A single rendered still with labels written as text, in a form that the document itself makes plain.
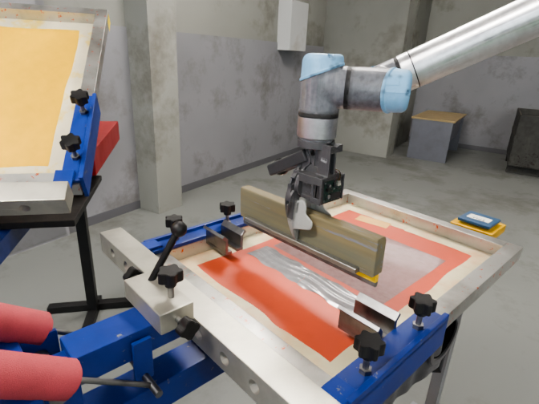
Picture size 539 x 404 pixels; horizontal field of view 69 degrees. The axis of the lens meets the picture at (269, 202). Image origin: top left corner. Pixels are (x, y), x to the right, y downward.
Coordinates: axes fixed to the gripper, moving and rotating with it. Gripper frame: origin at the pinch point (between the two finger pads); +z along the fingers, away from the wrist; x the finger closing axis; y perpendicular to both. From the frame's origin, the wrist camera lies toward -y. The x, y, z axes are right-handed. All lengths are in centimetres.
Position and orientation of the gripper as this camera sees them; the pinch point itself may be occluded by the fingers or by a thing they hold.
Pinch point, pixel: (301, 230)
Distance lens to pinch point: 83.6
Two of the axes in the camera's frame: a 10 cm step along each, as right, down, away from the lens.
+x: 7.4, -2.1, 6.4
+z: -0.4, 9.4, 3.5
